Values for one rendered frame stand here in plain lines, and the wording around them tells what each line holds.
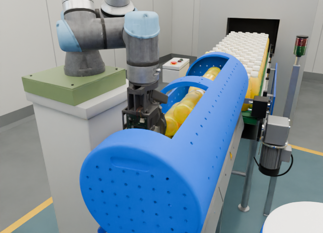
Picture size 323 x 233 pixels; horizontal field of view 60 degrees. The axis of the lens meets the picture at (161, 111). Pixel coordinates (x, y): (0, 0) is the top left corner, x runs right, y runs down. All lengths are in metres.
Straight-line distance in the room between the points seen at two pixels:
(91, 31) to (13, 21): 2.95
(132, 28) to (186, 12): 5.41
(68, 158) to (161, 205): 0.62
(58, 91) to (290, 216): 0.76
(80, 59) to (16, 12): 2.65
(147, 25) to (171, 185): 0.32
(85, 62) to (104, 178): 0.54
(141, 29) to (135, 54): 0.05
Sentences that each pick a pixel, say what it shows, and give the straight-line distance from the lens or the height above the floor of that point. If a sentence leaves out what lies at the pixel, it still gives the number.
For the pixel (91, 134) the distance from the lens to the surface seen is 0.98.
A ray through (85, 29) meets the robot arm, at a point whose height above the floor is 1.41.
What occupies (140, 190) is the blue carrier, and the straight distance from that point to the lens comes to 0.58.
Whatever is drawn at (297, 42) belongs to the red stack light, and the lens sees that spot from 1.71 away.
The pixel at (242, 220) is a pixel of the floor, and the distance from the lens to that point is 2.18.
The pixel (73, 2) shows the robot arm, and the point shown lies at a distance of 0.72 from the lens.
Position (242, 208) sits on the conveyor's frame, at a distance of 2.25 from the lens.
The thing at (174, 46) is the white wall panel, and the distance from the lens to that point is 6.23.
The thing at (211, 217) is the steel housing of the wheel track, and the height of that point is 0.88.
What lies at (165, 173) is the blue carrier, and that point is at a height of 1.19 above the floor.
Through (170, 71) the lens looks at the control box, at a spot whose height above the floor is 1.07.
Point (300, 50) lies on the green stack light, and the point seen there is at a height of 1.19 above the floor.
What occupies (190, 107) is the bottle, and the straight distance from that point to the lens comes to 0.84.
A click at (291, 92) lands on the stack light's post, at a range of 1.79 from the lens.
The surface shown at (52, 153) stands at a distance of 1.21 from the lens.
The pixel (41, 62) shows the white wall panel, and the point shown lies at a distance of 3.84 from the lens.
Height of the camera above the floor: 1.50
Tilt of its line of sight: 24 degrees down
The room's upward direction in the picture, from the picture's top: straight up
